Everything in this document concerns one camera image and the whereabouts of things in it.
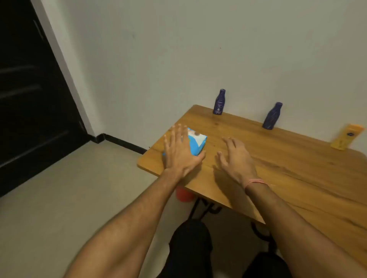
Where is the black baseboard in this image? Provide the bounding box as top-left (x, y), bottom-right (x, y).
top-left (87, 133), bottom-right (148, 155)

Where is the orange plastic bucket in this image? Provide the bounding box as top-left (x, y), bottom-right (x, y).
top-left (175, 186), bottom-right (196, 203)

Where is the person's left hand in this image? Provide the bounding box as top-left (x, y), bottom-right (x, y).
top-left (162, 123), bottom-right (206, 180)

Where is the dark blue bottle white print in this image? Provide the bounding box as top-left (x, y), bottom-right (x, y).
top-left (213, 89), bottom-right (226, 116)

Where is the black door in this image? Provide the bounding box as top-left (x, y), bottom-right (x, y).
top-left (0, 0), bottom-right (90, 197)

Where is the person's right forearm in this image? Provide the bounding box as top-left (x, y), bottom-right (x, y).
top-left (245, 183), bottom-right (367, 278)

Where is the dark blue striped bottle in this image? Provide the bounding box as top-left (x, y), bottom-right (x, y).
top-left (262, 102), bottom-right (283, 130)

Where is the yellow bottle orange cap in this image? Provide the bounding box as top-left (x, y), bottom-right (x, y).
top-left (330, 124), bottom-right (365, 151)

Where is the pink thread wristband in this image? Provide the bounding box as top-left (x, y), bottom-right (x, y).
top-left (244, 178), bottom-right (269, 191)

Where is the person's right hand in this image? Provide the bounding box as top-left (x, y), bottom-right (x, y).
top-left (216, 137), bottom-right (260, 188)

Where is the wooden table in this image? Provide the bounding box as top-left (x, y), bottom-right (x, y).
top-left (137, 104), bottom-right (367, 270)

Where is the person's left forearm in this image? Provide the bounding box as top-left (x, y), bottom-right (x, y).
top-left (63, 169), bottom-right (184, 278)

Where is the blue wet wipes pack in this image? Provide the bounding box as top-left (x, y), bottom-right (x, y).
top-left (162, 127), bottom-right (208, 157)

